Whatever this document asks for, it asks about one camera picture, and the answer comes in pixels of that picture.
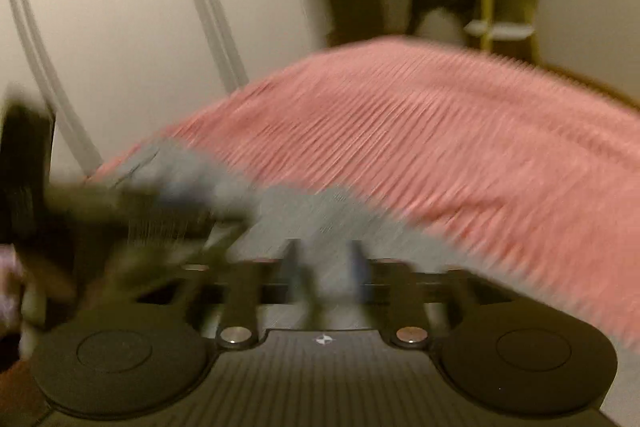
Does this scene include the grey pants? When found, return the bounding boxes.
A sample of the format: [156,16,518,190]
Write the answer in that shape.
[117,139,640,388]

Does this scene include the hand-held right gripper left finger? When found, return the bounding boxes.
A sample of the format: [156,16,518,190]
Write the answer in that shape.
[142,239,313,350]

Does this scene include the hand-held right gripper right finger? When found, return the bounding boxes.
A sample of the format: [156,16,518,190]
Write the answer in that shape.
[350,239,503,350]

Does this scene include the white wardrobe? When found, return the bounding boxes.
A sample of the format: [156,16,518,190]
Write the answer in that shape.
[0,0,333,188]

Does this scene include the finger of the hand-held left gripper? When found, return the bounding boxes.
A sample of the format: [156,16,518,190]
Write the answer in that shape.
[47,179,258,233]
[75,222,248,303]

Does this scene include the long grey wardrobe handle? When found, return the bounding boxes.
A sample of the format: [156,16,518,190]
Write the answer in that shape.
[166,0,249,94]
[5,0,103,180]

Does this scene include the pink striped blanket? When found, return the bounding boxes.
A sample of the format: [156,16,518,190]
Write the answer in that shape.
[85,34,640,350]

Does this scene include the yellow shelf stand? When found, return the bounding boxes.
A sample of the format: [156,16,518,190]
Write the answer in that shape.
[450,0,542,60]

